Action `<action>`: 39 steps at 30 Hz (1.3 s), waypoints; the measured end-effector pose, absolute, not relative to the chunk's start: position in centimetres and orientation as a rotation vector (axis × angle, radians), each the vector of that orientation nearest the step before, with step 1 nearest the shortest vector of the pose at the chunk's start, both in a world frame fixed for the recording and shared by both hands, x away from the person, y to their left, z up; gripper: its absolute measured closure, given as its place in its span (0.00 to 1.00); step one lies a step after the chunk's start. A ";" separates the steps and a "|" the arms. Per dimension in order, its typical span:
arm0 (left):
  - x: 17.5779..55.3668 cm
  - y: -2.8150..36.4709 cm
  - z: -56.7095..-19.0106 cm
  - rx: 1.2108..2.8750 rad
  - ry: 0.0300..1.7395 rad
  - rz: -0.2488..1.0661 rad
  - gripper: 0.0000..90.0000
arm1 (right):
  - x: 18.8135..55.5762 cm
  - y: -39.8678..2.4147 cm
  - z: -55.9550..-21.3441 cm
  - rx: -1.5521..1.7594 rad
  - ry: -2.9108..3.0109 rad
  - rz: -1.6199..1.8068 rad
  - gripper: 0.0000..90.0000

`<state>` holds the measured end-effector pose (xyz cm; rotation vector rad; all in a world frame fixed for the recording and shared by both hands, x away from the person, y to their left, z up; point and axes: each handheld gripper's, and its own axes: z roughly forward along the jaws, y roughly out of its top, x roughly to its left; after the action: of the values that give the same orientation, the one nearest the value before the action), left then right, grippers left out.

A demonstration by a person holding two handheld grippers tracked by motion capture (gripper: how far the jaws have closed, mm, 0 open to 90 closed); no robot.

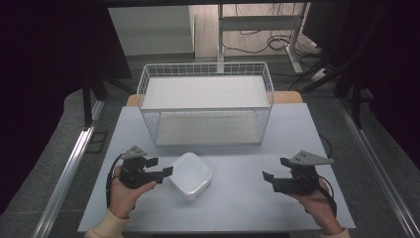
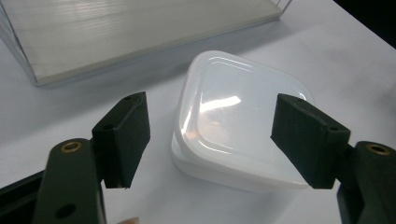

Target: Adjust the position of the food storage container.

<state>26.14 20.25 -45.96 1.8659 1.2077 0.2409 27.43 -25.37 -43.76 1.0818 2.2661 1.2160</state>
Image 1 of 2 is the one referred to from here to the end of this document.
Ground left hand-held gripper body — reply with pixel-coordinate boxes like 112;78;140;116
118;145;158;190

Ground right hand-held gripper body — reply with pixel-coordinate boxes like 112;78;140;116
271;150;335;195

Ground white square plastic box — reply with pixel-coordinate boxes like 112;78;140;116
168;152;214;200

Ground person's left hand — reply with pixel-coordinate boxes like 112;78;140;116
108;165;158;220

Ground person's right hand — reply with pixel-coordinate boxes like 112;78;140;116
286;178;345;236

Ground wooden table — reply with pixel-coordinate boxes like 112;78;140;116
126;90;304;108

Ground black metal stand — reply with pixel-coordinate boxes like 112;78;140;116
288;56;375;131

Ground white power strip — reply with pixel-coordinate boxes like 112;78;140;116
309;66;332;82

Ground grey cabinet panel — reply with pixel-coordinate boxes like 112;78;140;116
107;5;196;57

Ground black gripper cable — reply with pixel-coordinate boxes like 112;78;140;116
316;175;339;218
105;153;125;210

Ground thin black cable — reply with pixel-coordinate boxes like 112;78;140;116
318;133;334;159

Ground aluminium floor rail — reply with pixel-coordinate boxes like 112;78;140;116
336;98;420;238
31;99;106;238

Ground white wire shelf rack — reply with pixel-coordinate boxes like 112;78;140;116
136;61;275;148

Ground black floor cables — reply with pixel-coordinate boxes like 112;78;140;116
221;3;323;58

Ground white metal desk frame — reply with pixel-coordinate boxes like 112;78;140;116
216;2;311;74

